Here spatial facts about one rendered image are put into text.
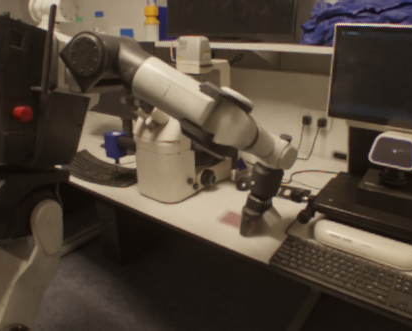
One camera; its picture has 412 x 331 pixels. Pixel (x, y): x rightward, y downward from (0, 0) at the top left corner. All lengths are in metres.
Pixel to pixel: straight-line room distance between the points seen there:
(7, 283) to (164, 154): 0.57
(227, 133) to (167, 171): 0.49
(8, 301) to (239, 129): 0.68
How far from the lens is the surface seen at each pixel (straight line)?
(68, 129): 0.85
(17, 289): 0.96
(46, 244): 0.91
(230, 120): 0.67
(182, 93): 0.65
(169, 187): 1.15
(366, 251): 0.99
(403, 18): 1.34
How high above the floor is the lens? 1.31
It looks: 22 degrees down
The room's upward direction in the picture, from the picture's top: straight up
